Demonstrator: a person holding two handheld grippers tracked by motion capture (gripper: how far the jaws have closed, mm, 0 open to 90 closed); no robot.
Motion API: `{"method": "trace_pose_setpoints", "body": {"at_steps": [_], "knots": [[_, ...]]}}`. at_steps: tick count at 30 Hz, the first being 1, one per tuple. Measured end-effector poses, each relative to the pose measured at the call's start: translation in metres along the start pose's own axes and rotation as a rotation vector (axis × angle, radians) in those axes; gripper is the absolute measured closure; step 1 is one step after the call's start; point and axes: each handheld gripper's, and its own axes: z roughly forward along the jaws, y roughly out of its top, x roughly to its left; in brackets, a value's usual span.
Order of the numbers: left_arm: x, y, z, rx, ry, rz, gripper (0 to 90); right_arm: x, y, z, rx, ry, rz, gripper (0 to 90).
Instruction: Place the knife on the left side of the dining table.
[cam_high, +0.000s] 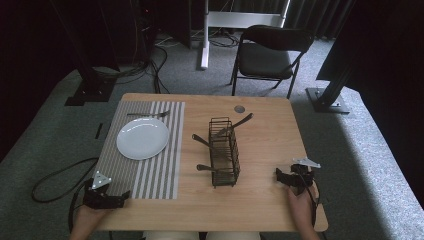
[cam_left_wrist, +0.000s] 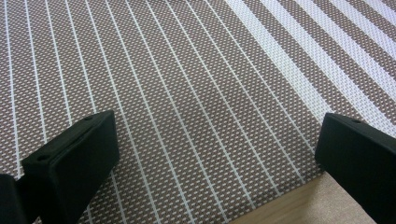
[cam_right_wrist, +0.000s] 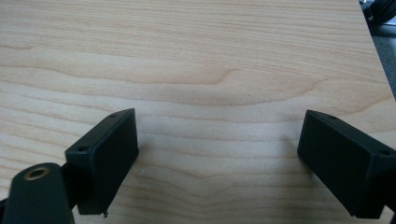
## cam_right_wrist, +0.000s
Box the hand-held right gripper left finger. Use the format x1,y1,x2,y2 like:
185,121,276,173
64,107,140,217

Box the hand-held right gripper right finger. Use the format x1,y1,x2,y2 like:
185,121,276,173
296,108,396,219

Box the black rounded object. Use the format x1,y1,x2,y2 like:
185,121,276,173
359,0,396,24

